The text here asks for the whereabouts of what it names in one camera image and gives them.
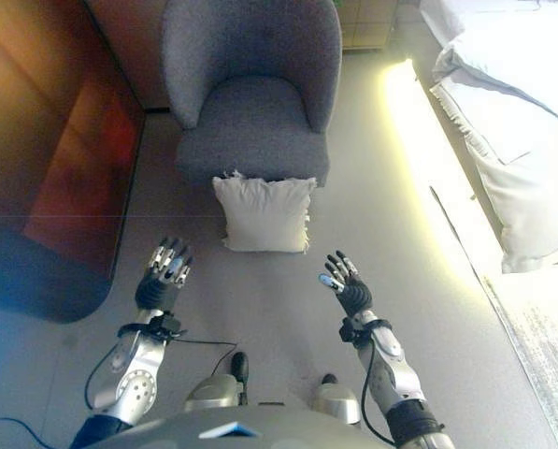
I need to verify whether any robot right hand black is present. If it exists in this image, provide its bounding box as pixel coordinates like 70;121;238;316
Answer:
317;251;376;322

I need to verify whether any robot left hand black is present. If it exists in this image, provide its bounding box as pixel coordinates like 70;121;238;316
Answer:
135;237;194;312

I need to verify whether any white fringed cushion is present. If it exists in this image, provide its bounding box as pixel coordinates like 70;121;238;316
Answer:
211;170;318;254

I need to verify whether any robot right leg silver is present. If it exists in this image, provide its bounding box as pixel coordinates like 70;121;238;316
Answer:
311;372;362;427

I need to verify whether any robot leg silver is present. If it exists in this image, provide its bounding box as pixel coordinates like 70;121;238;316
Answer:
311;372;362;427
183;351;250;413

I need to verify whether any robot left leg silver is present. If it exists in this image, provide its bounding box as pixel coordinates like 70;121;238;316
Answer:
183;351;250;413

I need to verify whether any brown wooden cabinet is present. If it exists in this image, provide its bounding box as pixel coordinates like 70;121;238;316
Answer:
0;0;170;325

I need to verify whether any robot torso silver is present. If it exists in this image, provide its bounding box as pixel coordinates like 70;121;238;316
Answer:
84;404;396;449

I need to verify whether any grey patterned rug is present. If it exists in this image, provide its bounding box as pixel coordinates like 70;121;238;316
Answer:
481;273;558;449

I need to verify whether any grey fabric chair seat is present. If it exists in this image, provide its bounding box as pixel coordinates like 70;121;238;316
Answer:
160;0;344;188

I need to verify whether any white fringed cloth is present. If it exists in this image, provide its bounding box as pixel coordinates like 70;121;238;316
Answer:
418;0;558;275

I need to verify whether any light wooden drawer unit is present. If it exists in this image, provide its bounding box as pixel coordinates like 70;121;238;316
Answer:
338;0;396;53

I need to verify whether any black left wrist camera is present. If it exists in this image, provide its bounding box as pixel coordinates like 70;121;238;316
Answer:
150;315;189;340

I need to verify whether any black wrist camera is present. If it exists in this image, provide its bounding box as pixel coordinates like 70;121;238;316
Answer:
338;317;362;345
150;315;189;340

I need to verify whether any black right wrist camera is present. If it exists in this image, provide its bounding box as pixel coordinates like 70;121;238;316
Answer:
338;317;362;345

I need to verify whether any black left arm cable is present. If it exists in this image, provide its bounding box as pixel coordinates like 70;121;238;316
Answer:
84;334;238;408

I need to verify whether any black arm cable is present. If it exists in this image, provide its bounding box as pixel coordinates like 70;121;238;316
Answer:
360;343;396;445
84;334;238;408

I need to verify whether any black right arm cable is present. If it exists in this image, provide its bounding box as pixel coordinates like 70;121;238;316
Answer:
360;343;396;445

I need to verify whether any blue floor cable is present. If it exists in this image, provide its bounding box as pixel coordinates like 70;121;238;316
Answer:
0;416;44;445

